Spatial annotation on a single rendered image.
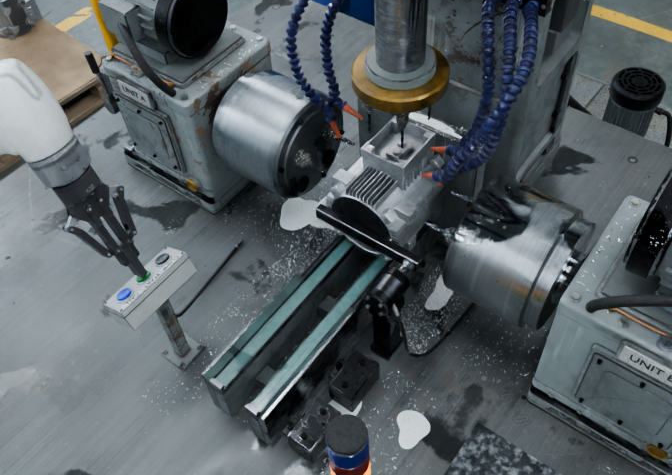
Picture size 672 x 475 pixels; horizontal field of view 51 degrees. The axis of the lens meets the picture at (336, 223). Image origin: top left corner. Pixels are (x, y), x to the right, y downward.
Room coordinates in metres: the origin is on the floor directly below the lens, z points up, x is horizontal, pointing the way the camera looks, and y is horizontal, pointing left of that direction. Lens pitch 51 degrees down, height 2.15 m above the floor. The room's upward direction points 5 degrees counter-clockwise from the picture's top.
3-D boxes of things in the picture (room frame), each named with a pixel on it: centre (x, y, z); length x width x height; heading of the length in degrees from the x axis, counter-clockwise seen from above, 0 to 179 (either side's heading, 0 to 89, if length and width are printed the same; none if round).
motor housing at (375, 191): (1.00, -0.12, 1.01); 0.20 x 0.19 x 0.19; 139
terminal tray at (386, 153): (1.03, -0.14, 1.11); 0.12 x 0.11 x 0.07; 139
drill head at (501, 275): (0.78, -0.36, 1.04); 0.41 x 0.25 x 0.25; 49
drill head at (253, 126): (1.23, 0.15, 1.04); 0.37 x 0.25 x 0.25; 49
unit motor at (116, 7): (1.39, 0.38, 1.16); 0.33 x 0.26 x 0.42; 49
